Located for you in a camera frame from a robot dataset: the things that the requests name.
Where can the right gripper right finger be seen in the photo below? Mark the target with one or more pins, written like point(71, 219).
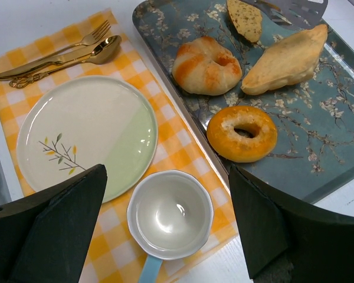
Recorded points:
point(285, 239)

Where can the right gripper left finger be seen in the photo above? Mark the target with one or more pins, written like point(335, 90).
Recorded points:
point(45, 237)

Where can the long pale bread loaf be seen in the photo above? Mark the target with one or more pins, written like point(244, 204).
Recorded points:
point(289, 61)

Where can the round striped bread bun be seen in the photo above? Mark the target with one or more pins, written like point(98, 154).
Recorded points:
point(203, 66)

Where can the brown seeded bread slice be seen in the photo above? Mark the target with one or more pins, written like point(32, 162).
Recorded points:
point(246, 19)

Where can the yellow checkered placemat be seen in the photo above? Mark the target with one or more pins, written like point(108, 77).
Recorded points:
point(113, 255)

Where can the blue floral tray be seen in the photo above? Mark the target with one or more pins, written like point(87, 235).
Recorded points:
point(314, 154)

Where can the orange bagel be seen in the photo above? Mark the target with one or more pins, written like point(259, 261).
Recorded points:
point(242, 134)

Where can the white blue mug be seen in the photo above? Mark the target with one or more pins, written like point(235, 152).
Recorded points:
point(170, 216)

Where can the white green round plate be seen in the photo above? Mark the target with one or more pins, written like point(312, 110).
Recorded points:
point(87, 121)

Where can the gold knife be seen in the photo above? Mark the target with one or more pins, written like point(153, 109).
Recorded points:
point(46, 62)

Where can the gold spoon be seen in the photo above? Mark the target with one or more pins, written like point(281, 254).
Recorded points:
point(101, 54)

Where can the gold fork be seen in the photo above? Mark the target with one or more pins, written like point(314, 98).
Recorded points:
point(68, 38)

